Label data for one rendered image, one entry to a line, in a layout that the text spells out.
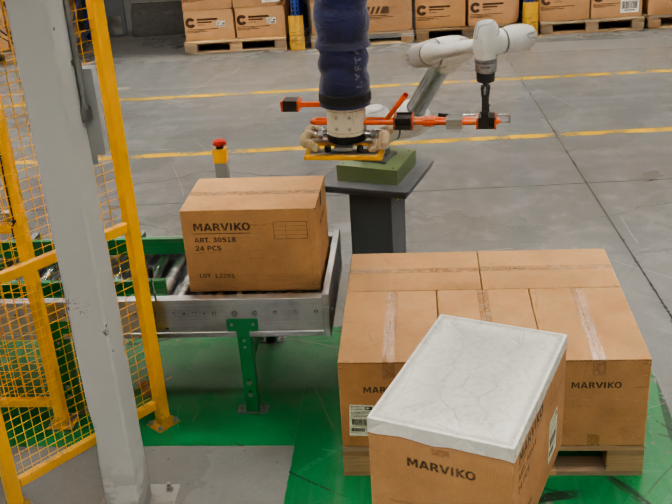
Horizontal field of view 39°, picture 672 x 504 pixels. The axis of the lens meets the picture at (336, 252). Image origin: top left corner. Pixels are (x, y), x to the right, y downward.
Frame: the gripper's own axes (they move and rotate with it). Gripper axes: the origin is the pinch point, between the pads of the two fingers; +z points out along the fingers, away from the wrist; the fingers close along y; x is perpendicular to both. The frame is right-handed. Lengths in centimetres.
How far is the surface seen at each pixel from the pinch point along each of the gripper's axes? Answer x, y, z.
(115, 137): -141, 57, -10
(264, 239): -94, 25, 47
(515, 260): 14, -15, 73
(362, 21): -49, 8, -44
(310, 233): -74, 23, 44
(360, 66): -51, 8, -25
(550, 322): 29, 43, 73
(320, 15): -66, 11, -47
